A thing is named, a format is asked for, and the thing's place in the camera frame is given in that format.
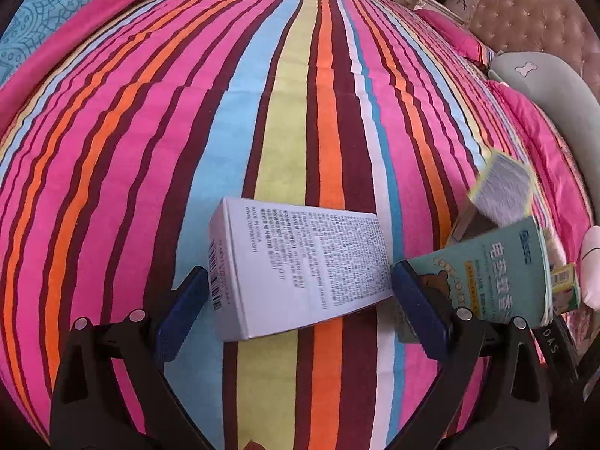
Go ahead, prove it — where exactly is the teal bear-print box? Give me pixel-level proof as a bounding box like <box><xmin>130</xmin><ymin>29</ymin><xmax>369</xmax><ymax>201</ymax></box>
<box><xmin>394</xmin><ymin>216</ymin><xmax>581</xmax><ymax>328</ymax></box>

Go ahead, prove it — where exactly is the green pink patterned box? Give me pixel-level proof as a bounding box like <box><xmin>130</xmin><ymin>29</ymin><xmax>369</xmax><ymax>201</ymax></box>
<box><xmin>447</xmin><ymin>149</ymin><xmax>534</xmax><ymax>246</ymax></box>

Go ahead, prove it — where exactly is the white printed carton box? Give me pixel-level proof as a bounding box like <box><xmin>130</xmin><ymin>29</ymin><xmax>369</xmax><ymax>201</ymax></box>
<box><xmin>207</xmin><ymin>197</ymin><xmax>393</xmax><ymax>342</ymax></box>

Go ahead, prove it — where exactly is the white round face cushion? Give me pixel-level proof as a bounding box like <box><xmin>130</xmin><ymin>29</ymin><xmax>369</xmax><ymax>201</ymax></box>
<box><xmin>579</xmin><ymin>225</ymin><xmax>600</xmax><ymax>311</ymax></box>

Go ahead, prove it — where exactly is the grey-green long body pillow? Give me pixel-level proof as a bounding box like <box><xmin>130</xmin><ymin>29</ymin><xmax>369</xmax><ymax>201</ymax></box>
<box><xmin>489</xmin><ymin>52</ymin><xmax>599</xmax><ymax>224</ymax></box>

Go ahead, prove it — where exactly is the pink pillow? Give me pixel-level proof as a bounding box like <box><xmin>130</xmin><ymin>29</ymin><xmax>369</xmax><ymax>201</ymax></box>
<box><xmin>416</xmin><ymin>9</ymin><xmax>495</xmax><ymax>67</ymax></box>

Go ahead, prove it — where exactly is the tufted beige headboard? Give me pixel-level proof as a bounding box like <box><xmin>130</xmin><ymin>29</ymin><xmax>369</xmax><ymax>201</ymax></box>
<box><xmin>469</xmin><ymin>0</ymin><xmax>599</xmax><ymax>96</ymax></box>

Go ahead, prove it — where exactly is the colourful striped bed cover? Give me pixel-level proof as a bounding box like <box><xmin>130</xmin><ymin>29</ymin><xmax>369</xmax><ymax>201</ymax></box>
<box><xmin>1</xmin><ymin>0</ymin><xmax>593</xmax><ymax>437</ymax></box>

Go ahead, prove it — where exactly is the white nightstand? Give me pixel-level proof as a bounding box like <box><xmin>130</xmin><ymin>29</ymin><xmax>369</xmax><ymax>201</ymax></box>
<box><xmin>393</xmin><ymin>0</ymin><xmax>468</xmax><ymax>27</ymax></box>

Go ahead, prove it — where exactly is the blue orange patterned blanket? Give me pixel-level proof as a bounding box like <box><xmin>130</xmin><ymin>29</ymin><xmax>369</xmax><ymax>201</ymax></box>
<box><xmin>1</xmin><ymin>0</ymin><xmax>138</xmax><ymax>134</ymax></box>

